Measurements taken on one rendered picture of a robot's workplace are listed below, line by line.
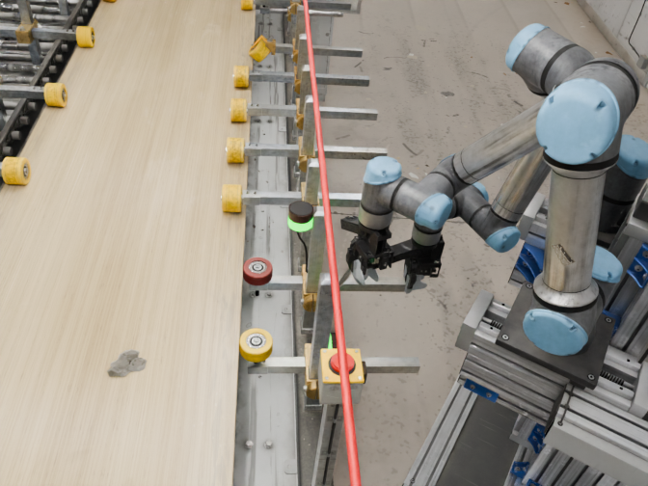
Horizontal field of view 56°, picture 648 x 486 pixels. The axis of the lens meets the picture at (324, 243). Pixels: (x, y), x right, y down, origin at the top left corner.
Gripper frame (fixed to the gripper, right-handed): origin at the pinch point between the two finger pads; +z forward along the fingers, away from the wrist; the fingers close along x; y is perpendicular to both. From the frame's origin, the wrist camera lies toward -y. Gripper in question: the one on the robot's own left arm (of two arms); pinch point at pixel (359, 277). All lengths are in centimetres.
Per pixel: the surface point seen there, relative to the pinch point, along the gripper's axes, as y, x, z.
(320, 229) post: -9.4, -7.4, -10.2
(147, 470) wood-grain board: 26, -59, 10
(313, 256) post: -9.9, -8.2, -0.7
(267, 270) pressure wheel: -18.2, -17.4, 8.7
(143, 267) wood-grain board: -30, -48, 9
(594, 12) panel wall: -313, 410, 85
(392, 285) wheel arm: -6.0, 15.3, 14.0
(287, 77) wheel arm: -109, 24, 2
